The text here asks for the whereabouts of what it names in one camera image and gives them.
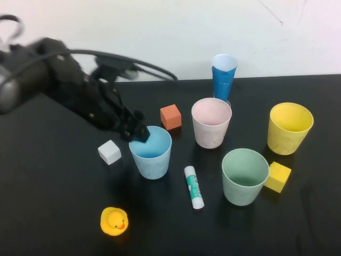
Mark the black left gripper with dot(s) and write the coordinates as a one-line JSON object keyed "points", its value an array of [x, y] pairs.
{"points": [[85, 98]]}

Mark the green plastic cup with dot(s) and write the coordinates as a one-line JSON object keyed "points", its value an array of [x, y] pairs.
{"points": [[239, 192]]}

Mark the white foam cube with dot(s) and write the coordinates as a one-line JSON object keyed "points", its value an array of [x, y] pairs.
{"points": [[109, 152]]}

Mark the light blue plastic cup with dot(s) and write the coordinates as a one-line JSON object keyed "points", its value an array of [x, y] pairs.
{"points": [[154, 165]]}

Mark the pink plastic cup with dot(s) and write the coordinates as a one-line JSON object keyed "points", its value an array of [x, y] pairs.
{"points": [[210, 136]]}

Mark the blue taped paper cup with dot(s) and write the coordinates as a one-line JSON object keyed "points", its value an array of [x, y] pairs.
{"points": [[222, 85]]}

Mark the green and white glue stick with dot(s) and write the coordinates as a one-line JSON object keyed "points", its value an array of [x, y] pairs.
{"points": [[193, 186]]}

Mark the yellow cube with chipped corner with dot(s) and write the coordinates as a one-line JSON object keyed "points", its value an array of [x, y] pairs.
{"points": [[279, 178]]}

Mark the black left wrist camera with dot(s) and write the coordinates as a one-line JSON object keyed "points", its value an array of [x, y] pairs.
{"points": [[114, 65]]}

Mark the yellow plastic cup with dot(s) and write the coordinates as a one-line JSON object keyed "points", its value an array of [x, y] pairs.
{"points": [[282, 141]]}

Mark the yellow rubber duck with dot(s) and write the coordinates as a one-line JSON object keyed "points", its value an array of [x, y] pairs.
{"points": [[114, 221]]}

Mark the orange foam cube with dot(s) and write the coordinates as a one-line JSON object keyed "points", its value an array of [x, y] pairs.
{"points": [[171, 117]]}

